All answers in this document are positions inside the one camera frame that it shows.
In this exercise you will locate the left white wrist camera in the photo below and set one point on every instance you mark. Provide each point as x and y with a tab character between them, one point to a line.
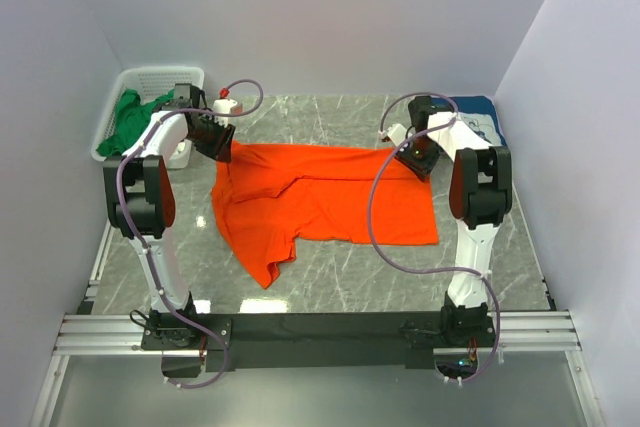
225	107

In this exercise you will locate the green t shirt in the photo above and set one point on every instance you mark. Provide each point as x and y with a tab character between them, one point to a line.
131	119

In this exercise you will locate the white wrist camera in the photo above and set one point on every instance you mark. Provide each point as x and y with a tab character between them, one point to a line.
225	107
395	134

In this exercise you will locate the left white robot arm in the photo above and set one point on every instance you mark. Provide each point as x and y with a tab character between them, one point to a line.
141	203

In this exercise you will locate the white plastic laundry basket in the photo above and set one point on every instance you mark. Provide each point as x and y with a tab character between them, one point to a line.
150	83

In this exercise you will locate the aluminium frame rail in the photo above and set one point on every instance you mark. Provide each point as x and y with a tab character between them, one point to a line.
100	376

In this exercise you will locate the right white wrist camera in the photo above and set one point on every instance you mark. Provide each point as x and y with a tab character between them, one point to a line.
395	134

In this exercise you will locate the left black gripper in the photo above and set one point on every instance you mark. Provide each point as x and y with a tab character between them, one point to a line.
214	134

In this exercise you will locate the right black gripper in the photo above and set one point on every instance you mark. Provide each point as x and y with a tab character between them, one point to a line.
420	161

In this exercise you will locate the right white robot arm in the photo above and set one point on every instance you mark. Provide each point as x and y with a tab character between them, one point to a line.
480	196

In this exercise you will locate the orange t shirt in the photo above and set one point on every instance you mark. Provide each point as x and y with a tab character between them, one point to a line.
270	195

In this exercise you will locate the black base crossbeam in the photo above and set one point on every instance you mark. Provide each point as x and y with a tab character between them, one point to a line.
227	342

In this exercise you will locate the folded blue printed t shirt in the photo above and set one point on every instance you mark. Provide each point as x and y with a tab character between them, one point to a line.
480	114

